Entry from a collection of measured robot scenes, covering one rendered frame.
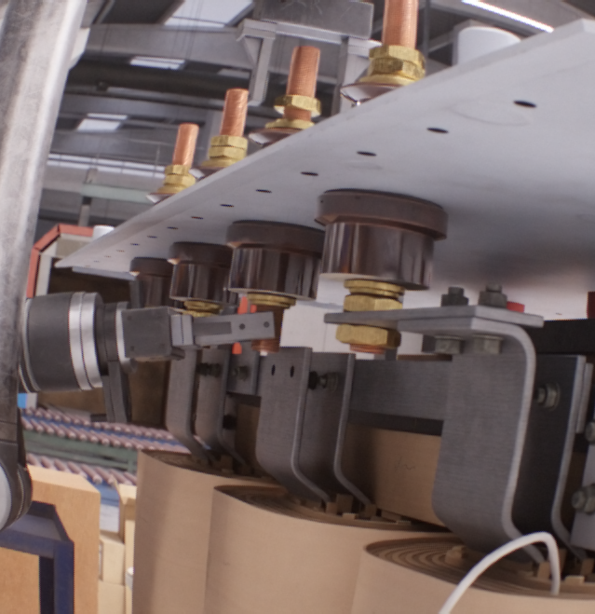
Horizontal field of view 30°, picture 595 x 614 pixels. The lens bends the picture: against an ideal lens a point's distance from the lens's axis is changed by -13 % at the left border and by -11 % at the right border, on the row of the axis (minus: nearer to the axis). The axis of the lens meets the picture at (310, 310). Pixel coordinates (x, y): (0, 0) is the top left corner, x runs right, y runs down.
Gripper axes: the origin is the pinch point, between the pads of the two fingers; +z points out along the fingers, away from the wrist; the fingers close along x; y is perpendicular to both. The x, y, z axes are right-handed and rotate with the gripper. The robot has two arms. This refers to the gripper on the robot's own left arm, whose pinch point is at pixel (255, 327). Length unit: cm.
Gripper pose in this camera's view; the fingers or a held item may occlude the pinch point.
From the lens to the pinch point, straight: 123.6
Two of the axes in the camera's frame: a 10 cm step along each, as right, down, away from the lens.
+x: 0.0, 0.7, 10.0
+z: 10.0, -0.8, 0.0
